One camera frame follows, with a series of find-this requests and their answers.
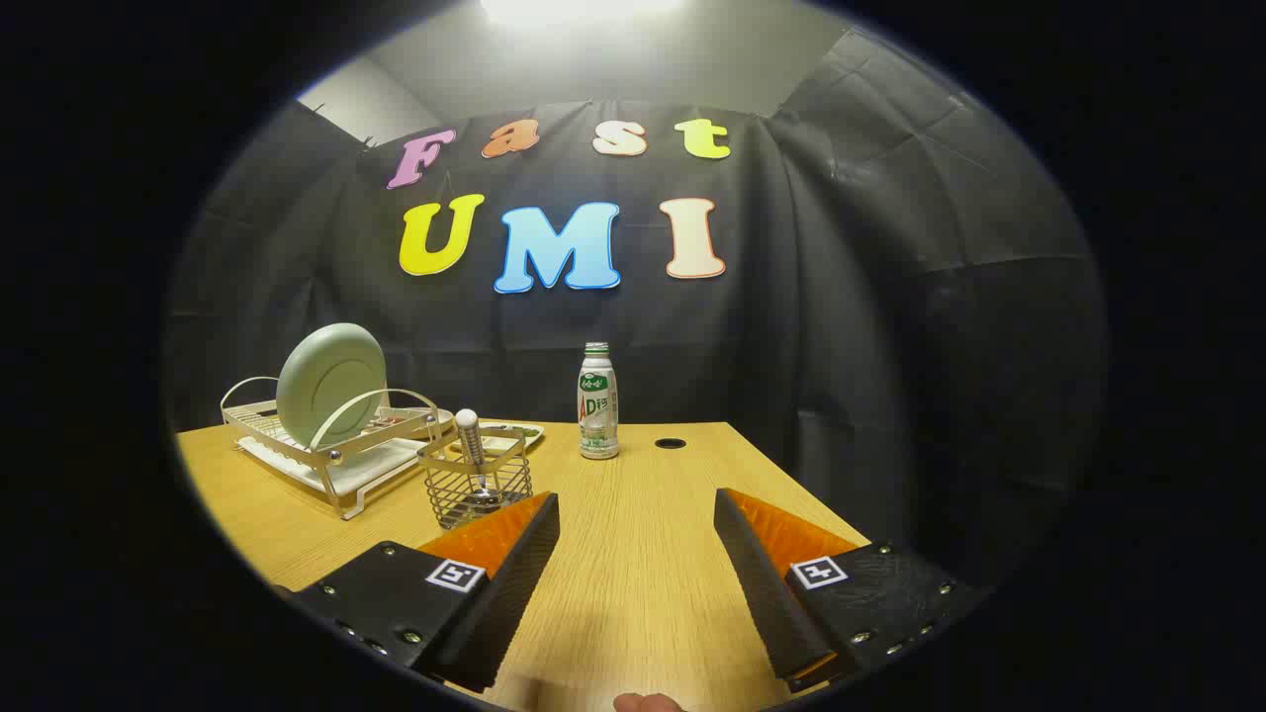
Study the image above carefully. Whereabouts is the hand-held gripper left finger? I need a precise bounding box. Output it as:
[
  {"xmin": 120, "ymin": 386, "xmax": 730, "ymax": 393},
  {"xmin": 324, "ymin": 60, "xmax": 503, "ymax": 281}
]
[{"xmin": 287, "ymin": 491, "xmax": 561, "ymax": 693}]

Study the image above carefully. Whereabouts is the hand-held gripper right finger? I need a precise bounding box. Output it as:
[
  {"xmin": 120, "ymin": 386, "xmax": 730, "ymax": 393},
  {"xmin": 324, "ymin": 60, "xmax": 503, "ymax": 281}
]
[{"xmin": 713, "ymin": 488, "xmax": 990, "ymax": 693}]

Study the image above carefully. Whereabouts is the checkered handle spoon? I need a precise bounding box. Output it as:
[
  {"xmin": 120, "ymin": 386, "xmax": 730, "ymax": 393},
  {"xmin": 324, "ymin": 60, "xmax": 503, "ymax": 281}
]
[{"xmin": 455, "ymin": 408, "xmax": 496, "ymax": 500}]

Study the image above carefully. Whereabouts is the pale green plate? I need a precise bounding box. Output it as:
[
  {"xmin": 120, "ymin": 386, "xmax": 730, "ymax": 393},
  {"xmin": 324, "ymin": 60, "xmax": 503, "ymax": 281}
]
[{"xmin": 276, "ymin": 323, "xmax": 388, "ymax": 451}]

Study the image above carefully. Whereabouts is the white divided tray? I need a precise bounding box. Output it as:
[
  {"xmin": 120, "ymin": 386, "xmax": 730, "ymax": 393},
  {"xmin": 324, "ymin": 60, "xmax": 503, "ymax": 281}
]
[{"xmin": 450, "ymin": 422, "xmax": 545, "ymax": 456}]

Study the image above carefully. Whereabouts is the white drip tray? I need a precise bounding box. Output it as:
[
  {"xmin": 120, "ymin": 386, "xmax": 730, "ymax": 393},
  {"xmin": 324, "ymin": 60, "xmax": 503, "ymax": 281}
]
[{"xmin": 237, "ymin": 435, "xmax": 426, "ymax": 495}]

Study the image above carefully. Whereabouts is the white drink bottle green cap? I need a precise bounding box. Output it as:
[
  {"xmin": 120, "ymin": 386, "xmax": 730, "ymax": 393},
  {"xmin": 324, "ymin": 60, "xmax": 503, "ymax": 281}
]
[{"xmin": 578, "ymin": 342, "xmax": 620, "ymax": 461}]

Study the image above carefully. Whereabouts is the black backdrop cloth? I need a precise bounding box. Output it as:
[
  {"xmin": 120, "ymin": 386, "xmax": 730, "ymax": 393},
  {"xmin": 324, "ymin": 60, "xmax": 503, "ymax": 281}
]
[{"xmin": 163, "ymin": 30, "xmax": 1109, "ymax": 584}]

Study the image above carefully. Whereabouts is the ceiling light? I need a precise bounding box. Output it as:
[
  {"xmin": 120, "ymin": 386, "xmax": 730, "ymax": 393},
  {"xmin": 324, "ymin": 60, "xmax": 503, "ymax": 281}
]
[{"xmin": 480, "ymin": 0, "xmax": 683, "ymax": 26}]

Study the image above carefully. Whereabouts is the metal wire basket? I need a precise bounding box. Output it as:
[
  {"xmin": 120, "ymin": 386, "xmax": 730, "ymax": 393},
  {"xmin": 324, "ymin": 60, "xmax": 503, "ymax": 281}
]
[{"xmin": 417, "ymin": 425, "xmax": 533, "ymax": 531}]

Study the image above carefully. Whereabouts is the white wire dish rack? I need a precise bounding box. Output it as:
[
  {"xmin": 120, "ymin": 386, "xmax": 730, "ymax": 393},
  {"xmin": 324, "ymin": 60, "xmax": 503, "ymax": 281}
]
[{"xmin": 220, "ymin": 376, "xmax": 443, "ymax": 521}]

